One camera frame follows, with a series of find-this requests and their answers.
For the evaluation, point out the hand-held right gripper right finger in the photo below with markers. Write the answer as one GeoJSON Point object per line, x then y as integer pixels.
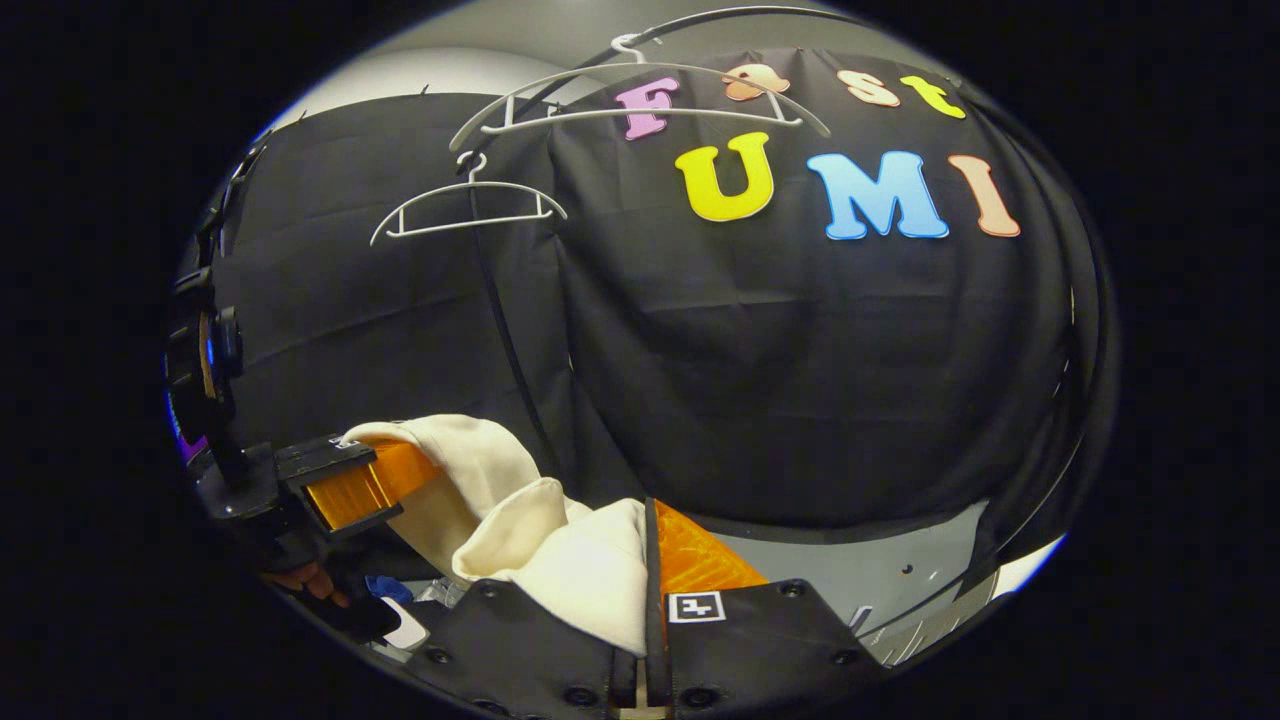
{"type": "Point", "coordinates": [653, 640]}

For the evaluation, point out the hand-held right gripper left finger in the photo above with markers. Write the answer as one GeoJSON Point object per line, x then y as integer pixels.
{"type": "Point", "coordinates": [530, 660]}

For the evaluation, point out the cream button shirt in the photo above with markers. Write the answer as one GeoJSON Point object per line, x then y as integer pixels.
{"type": "Point", "coordinates": [560, 560]}

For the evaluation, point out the white plastic clothes hanger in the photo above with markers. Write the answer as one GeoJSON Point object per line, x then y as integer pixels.
{"type": "Point", "coordinates": [600, 111]}
{"type": "Point", "coordinates": [470, 225]}

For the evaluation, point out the black backdrop cloth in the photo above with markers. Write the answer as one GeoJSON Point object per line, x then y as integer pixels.
{"type": "Point", "coordinates": [800, 380]}

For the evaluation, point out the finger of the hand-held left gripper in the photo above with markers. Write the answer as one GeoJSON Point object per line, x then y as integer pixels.
{"type": "Point", "coordinates": [350, 490]}

